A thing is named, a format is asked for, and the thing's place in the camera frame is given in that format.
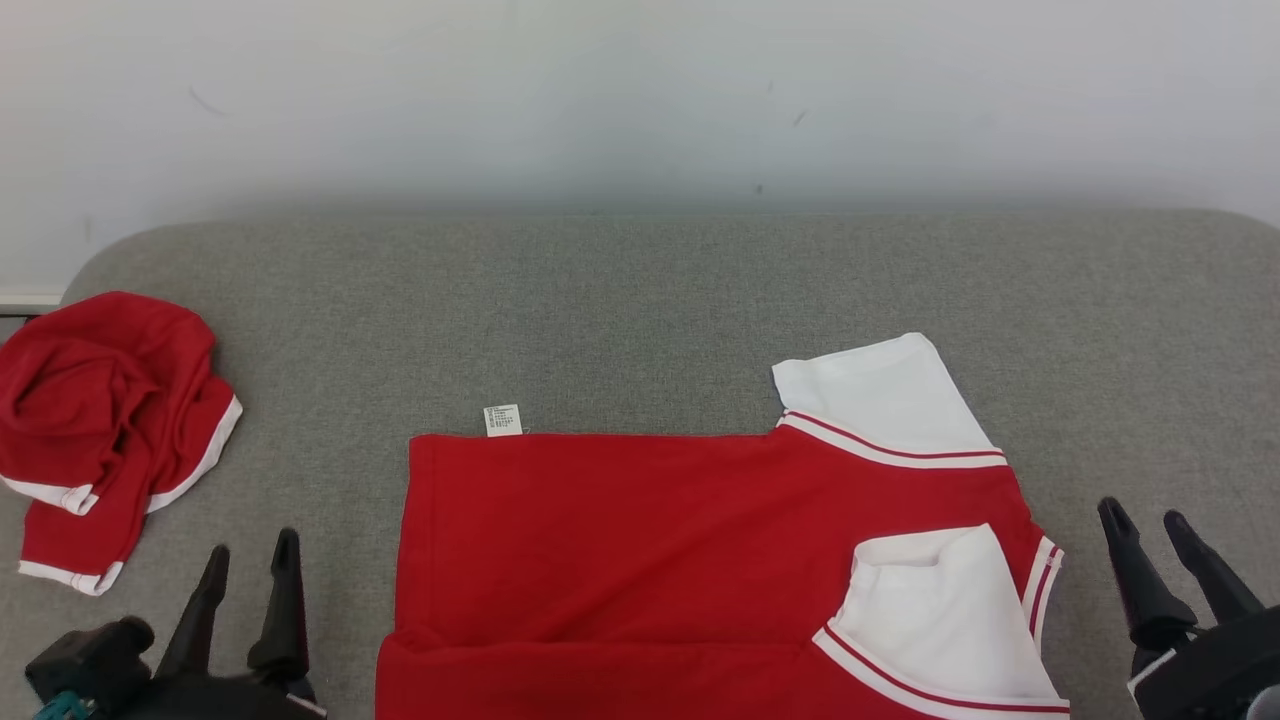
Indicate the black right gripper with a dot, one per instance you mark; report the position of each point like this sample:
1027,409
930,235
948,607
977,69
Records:
1220,675

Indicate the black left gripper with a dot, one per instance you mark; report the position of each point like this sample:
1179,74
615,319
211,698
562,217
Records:
210,700

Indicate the red shorts with white stripe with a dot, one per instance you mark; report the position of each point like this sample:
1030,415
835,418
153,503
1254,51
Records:
100,400

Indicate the red jersey with white sleeves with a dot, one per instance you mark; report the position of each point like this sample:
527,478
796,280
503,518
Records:
620,540

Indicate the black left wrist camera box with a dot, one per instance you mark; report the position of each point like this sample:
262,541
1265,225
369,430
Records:
90,660

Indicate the teal left camera connector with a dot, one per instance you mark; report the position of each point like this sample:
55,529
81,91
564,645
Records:
62,708

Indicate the white wall baseboard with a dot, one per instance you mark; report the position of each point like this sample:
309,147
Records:
25,297

